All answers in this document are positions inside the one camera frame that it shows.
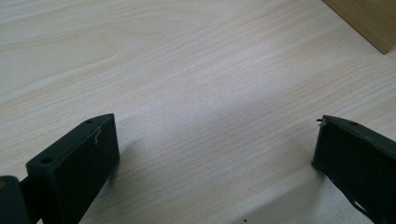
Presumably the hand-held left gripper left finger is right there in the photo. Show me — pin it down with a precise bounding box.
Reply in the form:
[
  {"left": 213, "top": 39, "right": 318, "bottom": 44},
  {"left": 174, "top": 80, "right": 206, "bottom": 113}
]
[{"left": 25, "top": 113, "right": 120, "bottom": 224}]

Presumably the brown wooden box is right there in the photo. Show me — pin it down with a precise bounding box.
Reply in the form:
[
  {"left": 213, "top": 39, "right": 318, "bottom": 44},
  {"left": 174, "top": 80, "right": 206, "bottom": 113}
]
[{"left": 321, "top": 0, "right": 396, "bottom": 56}]

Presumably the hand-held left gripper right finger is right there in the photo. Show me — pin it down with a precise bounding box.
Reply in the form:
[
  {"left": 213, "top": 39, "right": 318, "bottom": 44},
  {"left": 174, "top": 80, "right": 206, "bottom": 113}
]
[{"left": 311, "top": 114, "right": 396, "bottom": 224}]

